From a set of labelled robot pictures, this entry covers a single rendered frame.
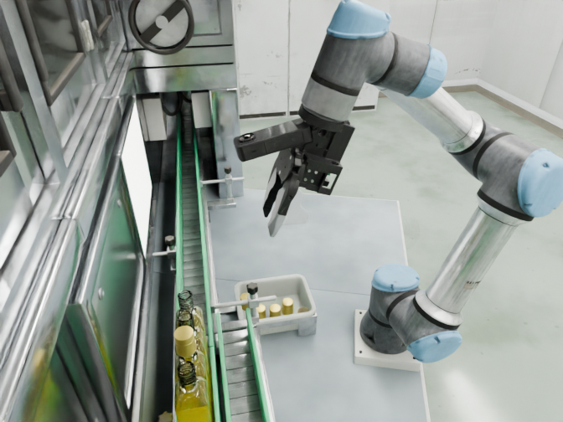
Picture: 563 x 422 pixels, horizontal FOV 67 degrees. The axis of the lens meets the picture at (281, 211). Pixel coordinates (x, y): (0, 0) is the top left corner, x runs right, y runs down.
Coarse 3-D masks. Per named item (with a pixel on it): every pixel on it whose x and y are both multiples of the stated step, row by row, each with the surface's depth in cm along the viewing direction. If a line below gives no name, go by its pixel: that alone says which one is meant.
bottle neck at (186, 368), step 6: (180, 366) 71; (186, 366) 72; (192, 366) 71; (180, 372) 70; (186, 372) 73; (192, 372) 70; (180, 378) 71; (186, 378) 70; (192, 378) 71; (180, 384) 72; (186, 384) 71; (192, 384) 72; (186, 390) 72; (192, 390) 72
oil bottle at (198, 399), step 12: (204, 384) 75; (180, 396) 72; (192, 396) 72; (204, 396) 73; (180, 408) 72; (192, 408) 73; (204, 408) 73; (180, 420) 74; (192, 420) 75; (204, 420) 75
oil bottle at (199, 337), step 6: (198, 330) 84; (198, 336) 83; (198, 342) 82; (204, 342) 86; (198, 348) 82; (204, 348) 84; (204, 354) 84; (210, 378) 95; (210, 384) 92; (210, 390) 90
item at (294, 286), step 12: (276, 276) 133; (288, 276) 133; (300, 276) 133; (240, 288) 131; (264, 288) 133; (276, 288) 134; (288, 288) 135; (300, 288) 135; (276, 300) 135; (300, 300) 135; (312, 300) 125; (240, 312) 121; (312, 312) 121
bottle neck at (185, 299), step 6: (180, 294) 85; (186, 294) 86; (192, 294) 85; (180, 300) 84; (186, 300) 84; (192, 300) 85; (180, 306) 85; (186, 306) 85; (192, 306) 86; (192, 312) 86
